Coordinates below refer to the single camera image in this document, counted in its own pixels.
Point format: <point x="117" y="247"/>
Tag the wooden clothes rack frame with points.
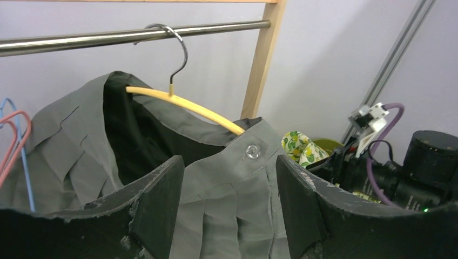
<point x="273" y="11"/>

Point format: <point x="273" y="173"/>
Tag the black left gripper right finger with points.
<point x="325" y="221"/>

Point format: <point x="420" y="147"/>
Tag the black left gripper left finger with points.
<point x="137" y="221"/>

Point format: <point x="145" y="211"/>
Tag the grey pleated skirt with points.
<point x="99" y="138"/>

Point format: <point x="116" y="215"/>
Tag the yellow hanger with metal hook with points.
<point x="170" y="96"/>

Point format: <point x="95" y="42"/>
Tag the green plastic laundry basket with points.
<point x="326" y="147"/>

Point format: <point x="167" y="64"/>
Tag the aluminium corner profile right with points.
<point x="413" y="23"/>

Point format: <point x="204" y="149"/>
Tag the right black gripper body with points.
<point x="343" y="169"/>

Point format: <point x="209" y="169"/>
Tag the chrome clothes rail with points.
<point x="23" y="46"/>

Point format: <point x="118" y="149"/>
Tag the yellow lemon print garment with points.
<point x="302" y="149"/>

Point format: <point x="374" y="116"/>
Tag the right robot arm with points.
<point x="428" y="177"/>

